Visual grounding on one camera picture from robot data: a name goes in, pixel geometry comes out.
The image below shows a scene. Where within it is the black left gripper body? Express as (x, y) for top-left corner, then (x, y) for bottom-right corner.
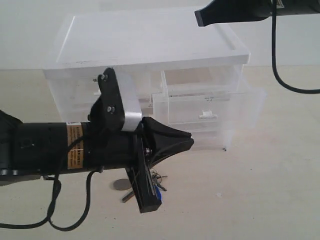
(123, 120), (151, 169)

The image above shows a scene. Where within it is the key bunch with blue fob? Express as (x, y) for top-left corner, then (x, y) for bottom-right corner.
(112, 169), (168, 203)

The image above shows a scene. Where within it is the wide drawer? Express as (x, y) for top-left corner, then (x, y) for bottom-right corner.
(190, 134), (233, 151)
(142, 118), (235, 141)

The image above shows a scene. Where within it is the small drawer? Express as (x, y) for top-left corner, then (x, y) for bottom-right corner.
(152, 87), (266, 129)
(48, 73), (158, 122)

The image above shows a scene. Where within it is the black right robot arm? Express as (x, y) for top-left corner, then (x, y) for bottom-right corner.
(194, 0), (320, 27)

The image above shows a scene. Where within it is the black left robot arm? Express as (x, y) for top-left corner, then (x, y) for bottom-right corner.
(0, 112), (194, 213)

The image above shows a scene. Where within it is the white translucent drawer cabinet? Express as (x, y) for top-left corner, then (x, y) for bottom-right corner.
(42, 6), (251, 152)

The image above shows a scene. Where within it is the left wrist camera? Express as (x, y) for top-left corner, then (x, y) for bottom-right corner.
(87, 66), (143, 133)

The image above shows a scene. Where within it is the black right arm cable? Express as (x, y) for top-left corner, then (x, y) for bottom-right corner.
(271, 0), (320, 95)

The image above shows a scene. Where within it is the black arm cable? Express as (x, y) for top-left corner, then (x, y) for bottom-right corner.
(271, 0), (320, 95)
(0, 139), (101, 225)

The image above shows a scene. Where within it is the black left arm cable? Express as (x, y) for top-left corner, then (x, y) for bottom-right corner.
(0, 139), (101, 225)

